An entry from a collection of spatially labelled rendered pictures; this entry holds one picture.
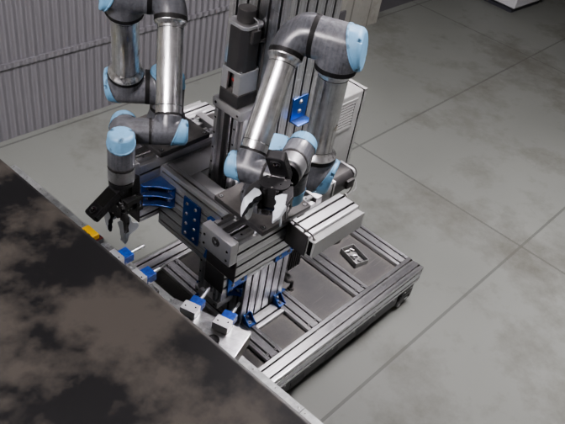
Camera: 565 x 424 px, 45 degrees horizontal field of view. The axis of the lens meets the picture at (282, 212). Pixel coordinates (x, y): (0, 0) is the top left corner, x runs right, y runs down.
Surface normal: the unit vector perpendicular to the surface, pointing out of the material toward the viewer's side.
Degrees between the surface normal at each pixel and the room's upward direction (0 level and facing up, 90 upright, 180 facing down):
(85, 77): 90
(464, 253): 0
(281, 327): 0
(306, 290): 0
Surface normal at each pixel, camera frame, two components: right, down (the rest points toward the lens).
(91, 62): 0.71, 0.52
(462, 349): 0.14, -0.76
